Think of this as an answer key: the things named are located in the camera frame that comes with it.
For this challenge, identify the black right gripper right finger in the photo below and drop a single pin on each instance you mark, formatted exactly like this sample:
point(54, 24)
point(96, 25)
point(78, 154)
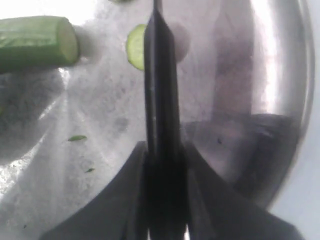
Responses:
point(217, 212)

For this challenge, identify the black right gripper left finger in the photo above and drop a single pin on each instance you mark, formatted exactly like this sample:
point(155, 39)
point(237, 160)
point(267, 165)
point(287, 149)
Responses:
point(118, 212)

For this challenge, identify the black knife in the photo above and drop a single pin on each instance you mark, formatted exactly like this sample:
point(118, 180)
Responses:
point(164, 168)

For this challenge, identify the green cucumber with stem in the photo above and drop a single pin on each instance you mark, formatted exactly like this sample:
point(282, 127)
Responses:
point(37, 41)

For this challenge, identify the cucumber slice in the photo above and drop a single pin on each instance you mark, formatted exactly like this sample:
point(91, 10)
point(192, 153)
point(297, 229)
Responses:
point(135, 46)

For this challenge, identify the tiny green peel scrap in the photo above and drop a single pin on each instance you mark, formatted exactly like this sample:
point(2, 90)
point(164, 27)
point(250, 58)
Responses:
point(77, 138)

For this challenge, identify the round steel plate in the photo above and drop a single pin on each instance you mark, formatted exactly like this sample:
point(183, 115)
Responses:
point(245, 76)

